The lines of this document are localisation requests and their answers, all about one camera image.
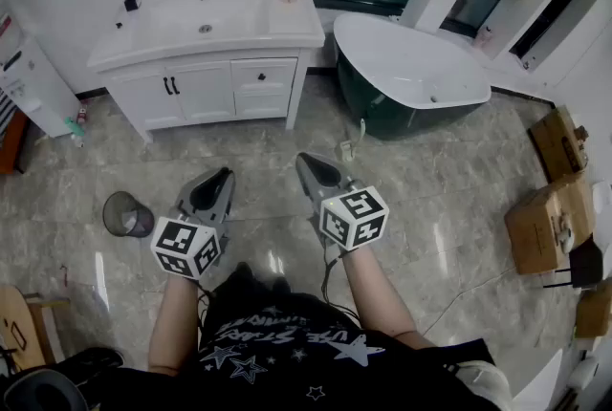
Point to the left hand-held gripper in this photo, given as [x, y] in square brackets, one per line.
[184, 246]

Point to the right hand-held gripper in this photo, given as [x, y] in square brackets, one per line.
[354, 218]

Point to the person's left forearm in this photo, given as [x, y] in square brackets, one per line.
[174, 328]

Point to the person's right forearm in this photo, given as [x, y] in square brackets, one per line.
[378, 294]

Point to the black mesh trash bin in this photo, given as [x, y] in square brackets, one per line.
[126, 215]

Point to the white vanity cabinet with sink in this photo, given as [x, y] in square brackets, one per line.
[201, 103]

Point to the dark green bathtub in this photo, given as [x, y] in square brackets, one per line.
[406, 60]

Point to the red can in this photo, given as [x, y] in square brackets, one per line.
[82, 115]

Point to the green bottle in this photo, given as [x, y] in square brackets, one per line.
[75, 126]

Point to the person's black star-print shirt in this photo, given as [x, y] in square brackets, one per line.
[287, 375]

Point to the orange-brown wooden furniture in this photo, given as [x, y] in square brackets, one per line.
[12, 151]

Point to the white appliance with red label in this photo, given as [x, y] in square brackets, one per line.
[38, 79]

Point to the large brown cardboard box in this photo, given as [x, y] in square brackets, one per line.
[535, 227]

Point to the black white striped cloth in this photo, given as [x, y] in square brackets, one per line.
[6, 113]

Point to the light wooden board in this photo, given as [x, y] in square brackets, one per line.
[14, 323]

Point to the cardboard box with black print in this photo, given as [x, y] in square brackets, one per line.
[557, 144]

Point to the black chair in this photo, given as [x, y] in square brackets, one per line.
[43, 392]

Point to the black stool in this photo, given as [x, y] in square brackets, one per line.
[585, 263]

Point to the small brown cardboard box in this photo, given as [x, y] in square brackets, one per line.
[595, 311]

